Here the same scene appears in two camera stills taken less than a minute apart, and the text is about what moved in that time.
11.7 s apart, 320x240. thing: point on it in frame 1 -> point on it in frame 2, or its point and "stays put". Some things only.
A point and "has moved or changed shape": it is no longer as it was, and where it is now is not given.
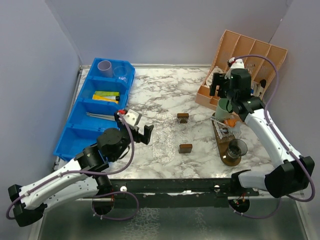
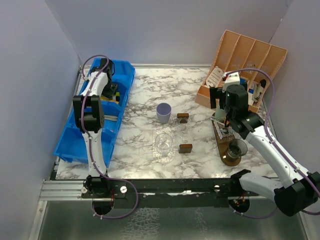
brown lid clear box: x=183 y=117 stays put
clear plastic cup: x=120 y=72 -> x=164 y=141
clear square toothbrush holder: x=225 y=132 stays put
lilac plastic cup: x=105 y=67 has moved or changed shape
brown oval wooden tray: x=223 y=144 stays put
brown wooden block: x=185 y=148 stays put
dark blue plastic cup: x=236 y=148 stays put
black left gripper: x=144 y=138 -> x=111 y=91
